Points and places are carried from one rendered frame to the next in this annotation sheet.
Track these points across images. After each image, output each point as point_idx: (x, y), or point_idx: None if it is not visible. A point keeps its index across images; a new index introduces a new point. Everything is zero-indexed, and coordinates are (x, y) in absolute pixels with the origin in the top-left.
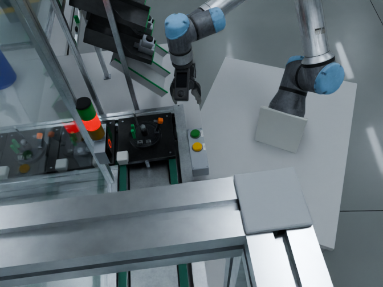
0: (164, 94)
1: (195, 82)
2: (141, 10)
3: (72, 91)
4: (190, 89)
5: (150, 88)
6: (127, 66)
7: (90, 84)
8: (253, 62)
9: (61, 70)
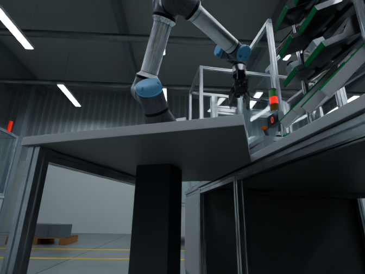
0: (282, 123)
1: (231, 89)
2: (297, 38)
3: (275, 83)
4: (234, 94)
5: (295, 116)
6: (303, 87)
7: (337, 105)
8: (180, 120)
9: (273, 73)
